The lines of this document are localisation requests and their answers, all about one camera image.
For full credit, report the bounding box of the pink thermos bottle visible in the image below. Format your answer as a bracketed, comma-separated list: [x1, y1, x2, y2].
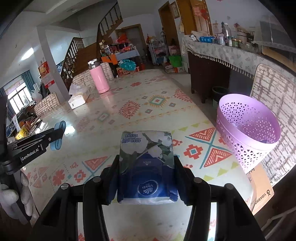
[87, 59, 111, 94]

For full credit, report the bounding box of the dark wooden sideboard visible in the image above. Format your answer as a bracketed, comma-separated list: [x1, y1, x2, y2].
[187, 51, 232, 103]

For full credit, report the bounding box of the person's left hand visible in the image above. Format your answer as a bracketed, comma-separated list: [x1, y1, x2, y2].
[0, 171, 36, 219]

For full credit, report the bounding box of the red wall calendar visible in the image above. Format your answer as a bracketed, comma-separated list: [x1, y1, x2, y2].
[38, 61, 55, 88]

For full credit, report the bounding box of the yellow box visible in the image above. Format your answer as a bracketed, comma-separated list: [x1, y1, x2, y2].
[16, 127, 28, 140]

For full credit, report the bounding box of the clear plastic bottle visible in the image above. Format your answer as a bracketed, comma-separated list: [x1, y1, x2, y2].
[222, 22, 232, 45]

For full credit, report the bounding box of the blue curtain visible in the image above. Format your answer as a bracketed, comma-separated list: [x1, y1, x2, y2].
[22, 71, 35, 93]

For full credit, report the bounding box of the brick-pattern covered chair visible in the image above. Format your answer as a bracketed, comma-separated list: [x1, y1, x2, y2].
[250, 64, 296, 186]
[34, 92, 62, 116]

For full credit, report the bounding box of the white tissue box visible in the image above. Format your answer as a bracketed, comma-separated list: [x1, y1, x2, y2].
[68, 83, 90, 109]

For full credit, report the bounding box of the purple plastic basket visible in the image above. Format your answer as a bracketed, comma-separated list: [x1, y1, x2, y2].
[216, 93, 281, 174]

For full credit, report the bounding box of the patterned tablecloth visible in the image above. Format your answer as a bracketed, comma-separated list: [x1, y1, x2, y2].
[22, 70, 257, 241]

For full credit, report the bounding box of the teal bag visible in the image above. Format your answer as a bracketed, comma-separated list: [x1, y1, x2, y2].
[118, 59, 136, 71]

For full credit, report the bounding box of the woven chair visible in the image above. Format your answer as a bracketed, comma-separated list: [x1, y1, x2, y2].
[72, 70, 94, 87]
[101, 62, 114, 80]

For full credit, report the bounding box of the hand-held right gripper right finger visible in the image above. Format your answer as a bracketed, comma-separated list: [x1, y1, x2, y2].
[173, 155, 266, 241]

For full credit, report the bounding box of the green bag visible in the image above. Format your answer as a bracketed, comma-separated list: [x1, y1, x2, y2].
[169, 55, 182, 67]

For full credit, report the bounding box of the cardboard box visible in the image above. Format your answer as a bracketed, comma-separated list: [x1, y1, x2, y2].
[246, 163, 275, 216]

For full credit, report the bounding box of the right woven chair back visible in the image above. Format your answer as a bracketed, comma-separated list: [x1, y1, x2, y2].
[101, 62, 114, 80]

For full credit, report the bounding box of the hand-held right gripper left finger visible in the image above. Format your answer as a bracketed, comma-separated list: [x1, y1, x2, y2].
[31, 155, 121, 241]

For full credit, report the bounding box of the black bin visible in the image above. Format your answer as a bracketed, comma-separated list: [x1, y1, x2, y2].
[211, 86, 229, 108]

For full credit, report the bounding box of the checkered cloth table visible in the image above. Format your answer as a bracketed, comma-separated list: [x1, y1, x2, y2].
[115, 50, 140, 62]

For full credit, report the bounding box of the leaf-print fringed cloth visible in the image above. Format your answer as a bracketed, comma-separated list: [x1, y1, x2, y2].
[184, 37, 296, 80]

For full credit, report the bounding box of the wooden door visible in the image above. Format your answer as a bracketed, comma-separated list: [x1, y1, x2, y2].
[176, 0, 213, 35]

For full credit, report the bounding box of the wooden staircase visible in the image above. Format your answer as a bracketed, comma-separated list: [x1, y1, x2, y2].
[60, 1, 123, 81]

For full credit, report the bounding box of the white wire rack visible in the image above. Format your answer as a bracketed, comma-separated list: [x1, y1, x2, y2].
[148, 38, 169, 65]

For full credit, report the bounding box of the floral blue tissue pack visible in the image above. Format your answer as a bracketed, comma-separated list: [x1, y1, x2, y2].
[116, 130, 180, 205]

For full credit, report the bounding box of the left woven chair back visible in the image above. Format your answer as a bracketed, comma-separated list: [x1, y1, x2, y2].
[72, 70, 94, 87]

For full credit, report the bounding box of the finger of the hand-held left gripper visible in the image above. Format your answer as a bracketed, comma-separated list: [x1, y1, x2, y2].
[54, 121, 66, 135]
[50, 138, 62, 150]

